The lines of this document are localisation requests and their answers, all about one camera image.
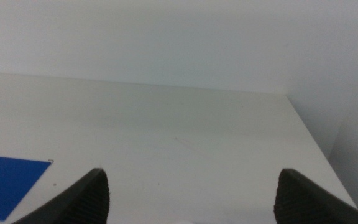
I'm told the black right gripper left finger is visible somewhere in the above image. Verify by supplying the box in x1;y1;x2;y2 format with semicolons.
11;167;111;224

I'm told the blue mat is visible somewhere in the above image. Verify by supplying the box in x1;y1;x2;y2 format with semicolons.
0;154;53;222

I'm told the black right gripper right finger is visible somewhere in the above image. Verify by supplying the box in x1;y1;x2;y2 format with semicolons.
273;168;358;224

